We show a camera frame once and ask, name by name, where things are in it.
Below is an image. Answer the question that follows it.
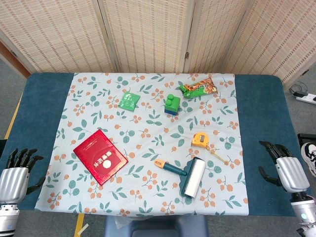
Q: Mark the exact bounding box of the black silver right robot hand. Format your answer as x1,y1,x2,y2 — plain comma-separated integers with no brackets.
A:
258,140,311,194

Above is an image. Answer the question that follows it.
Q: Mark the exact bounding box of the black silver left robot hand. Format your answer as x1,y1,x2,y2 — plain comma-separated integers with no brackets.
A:
0,148,46,205

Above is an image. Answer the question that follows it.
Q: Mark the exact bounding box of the yellow tape measure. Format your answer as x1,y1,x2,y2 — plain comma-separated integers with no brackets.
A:
192,131,229,165

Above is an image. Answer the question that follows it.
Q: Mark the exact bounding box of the white black sneaker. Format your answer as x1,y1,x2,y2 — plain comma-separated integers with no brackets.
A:
301,142,316,177

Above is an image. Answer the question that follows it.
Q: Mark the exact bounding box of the white power strip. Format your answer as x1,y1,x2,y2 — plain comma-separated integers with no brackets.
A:
295,92,316,104

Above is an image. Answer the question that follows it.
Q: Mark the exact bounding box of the red certificate book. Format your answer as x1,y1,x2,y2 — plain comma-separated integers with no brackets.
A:
73,129,129,186

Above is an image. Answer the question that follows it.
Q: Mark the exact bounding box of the teal lint roller orange tip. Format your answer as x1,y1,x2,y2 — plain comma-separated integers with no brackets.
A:
154,157,206,199

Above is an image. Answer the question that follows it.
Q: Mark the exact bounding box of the green orange snack bag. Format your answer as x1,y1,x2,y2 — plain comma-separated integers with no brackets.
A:
179,77,218,99

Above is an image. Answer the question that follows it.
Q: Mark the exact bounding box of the green and blue toy block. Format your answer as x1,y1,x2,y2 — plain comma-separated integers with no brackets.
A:
164,93,182,116

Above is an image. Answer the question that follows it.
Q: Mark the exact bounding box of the green foil packet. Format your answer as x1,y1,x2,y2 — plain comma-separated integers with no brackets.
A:
118,91,141,111

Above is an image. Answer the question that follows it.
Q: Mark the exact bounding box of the floral print tablecloth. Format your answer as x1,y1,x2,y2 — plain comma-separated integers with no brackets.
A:
34,72,249,218

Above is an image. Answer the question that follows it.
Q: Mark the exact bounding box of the woven bamboo folding screen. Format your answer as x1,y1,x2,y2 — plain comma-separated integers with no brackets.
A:
0,0,316,84

